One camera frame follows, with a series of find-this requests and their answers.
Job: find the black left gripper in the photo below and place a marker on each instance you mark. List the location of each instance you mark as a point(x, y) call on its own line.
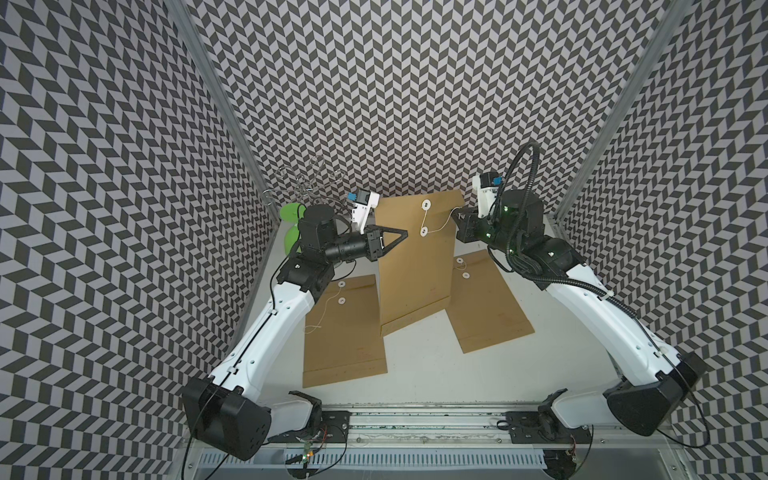
point(374, 242)

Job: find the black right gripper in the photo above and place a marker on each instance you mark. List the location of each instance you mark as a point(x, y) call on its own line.
point(466, 223)

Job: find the brown file bag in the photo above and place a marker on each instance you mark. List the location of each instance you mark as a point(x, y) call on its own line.
point(483, 311)
point(342, 334)
point(415, 278)

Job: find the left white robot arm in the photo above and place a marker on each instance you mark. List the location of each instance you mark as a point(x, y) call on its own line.
point(227, 410)

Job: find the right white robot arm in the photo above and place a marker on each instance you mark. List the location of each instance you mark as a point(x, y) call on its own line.
point(654, 378)

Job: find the green plastic goblet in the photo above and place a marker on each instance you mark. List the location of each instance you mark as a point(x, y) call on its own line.
point(292, 213)

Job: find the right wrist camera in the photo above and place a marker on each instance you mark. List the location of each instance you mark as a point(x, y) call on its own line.
point(485, 186)

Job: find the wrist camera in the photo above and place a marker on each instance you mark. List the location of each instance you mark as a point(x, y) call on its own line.
point(363, 202)
point(485, 186)

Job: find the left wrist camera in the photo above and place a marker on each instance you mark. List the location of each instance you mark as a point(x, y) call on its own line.
point(363, 202)

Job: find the metal wire cup rack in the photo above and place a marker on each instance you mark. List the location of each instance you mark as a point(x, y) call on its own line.
point(302, 179)

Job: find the aluminium front rail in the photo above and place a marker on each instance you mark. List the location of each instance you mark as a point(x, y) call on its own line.
point(468, 425)

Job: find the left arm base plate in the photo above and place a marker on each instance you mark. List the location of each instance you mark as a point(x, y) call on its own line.
point(323, 426)

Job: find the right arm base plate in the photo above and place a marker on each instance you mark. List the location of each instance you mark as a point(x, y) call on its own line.
point(532, 427)

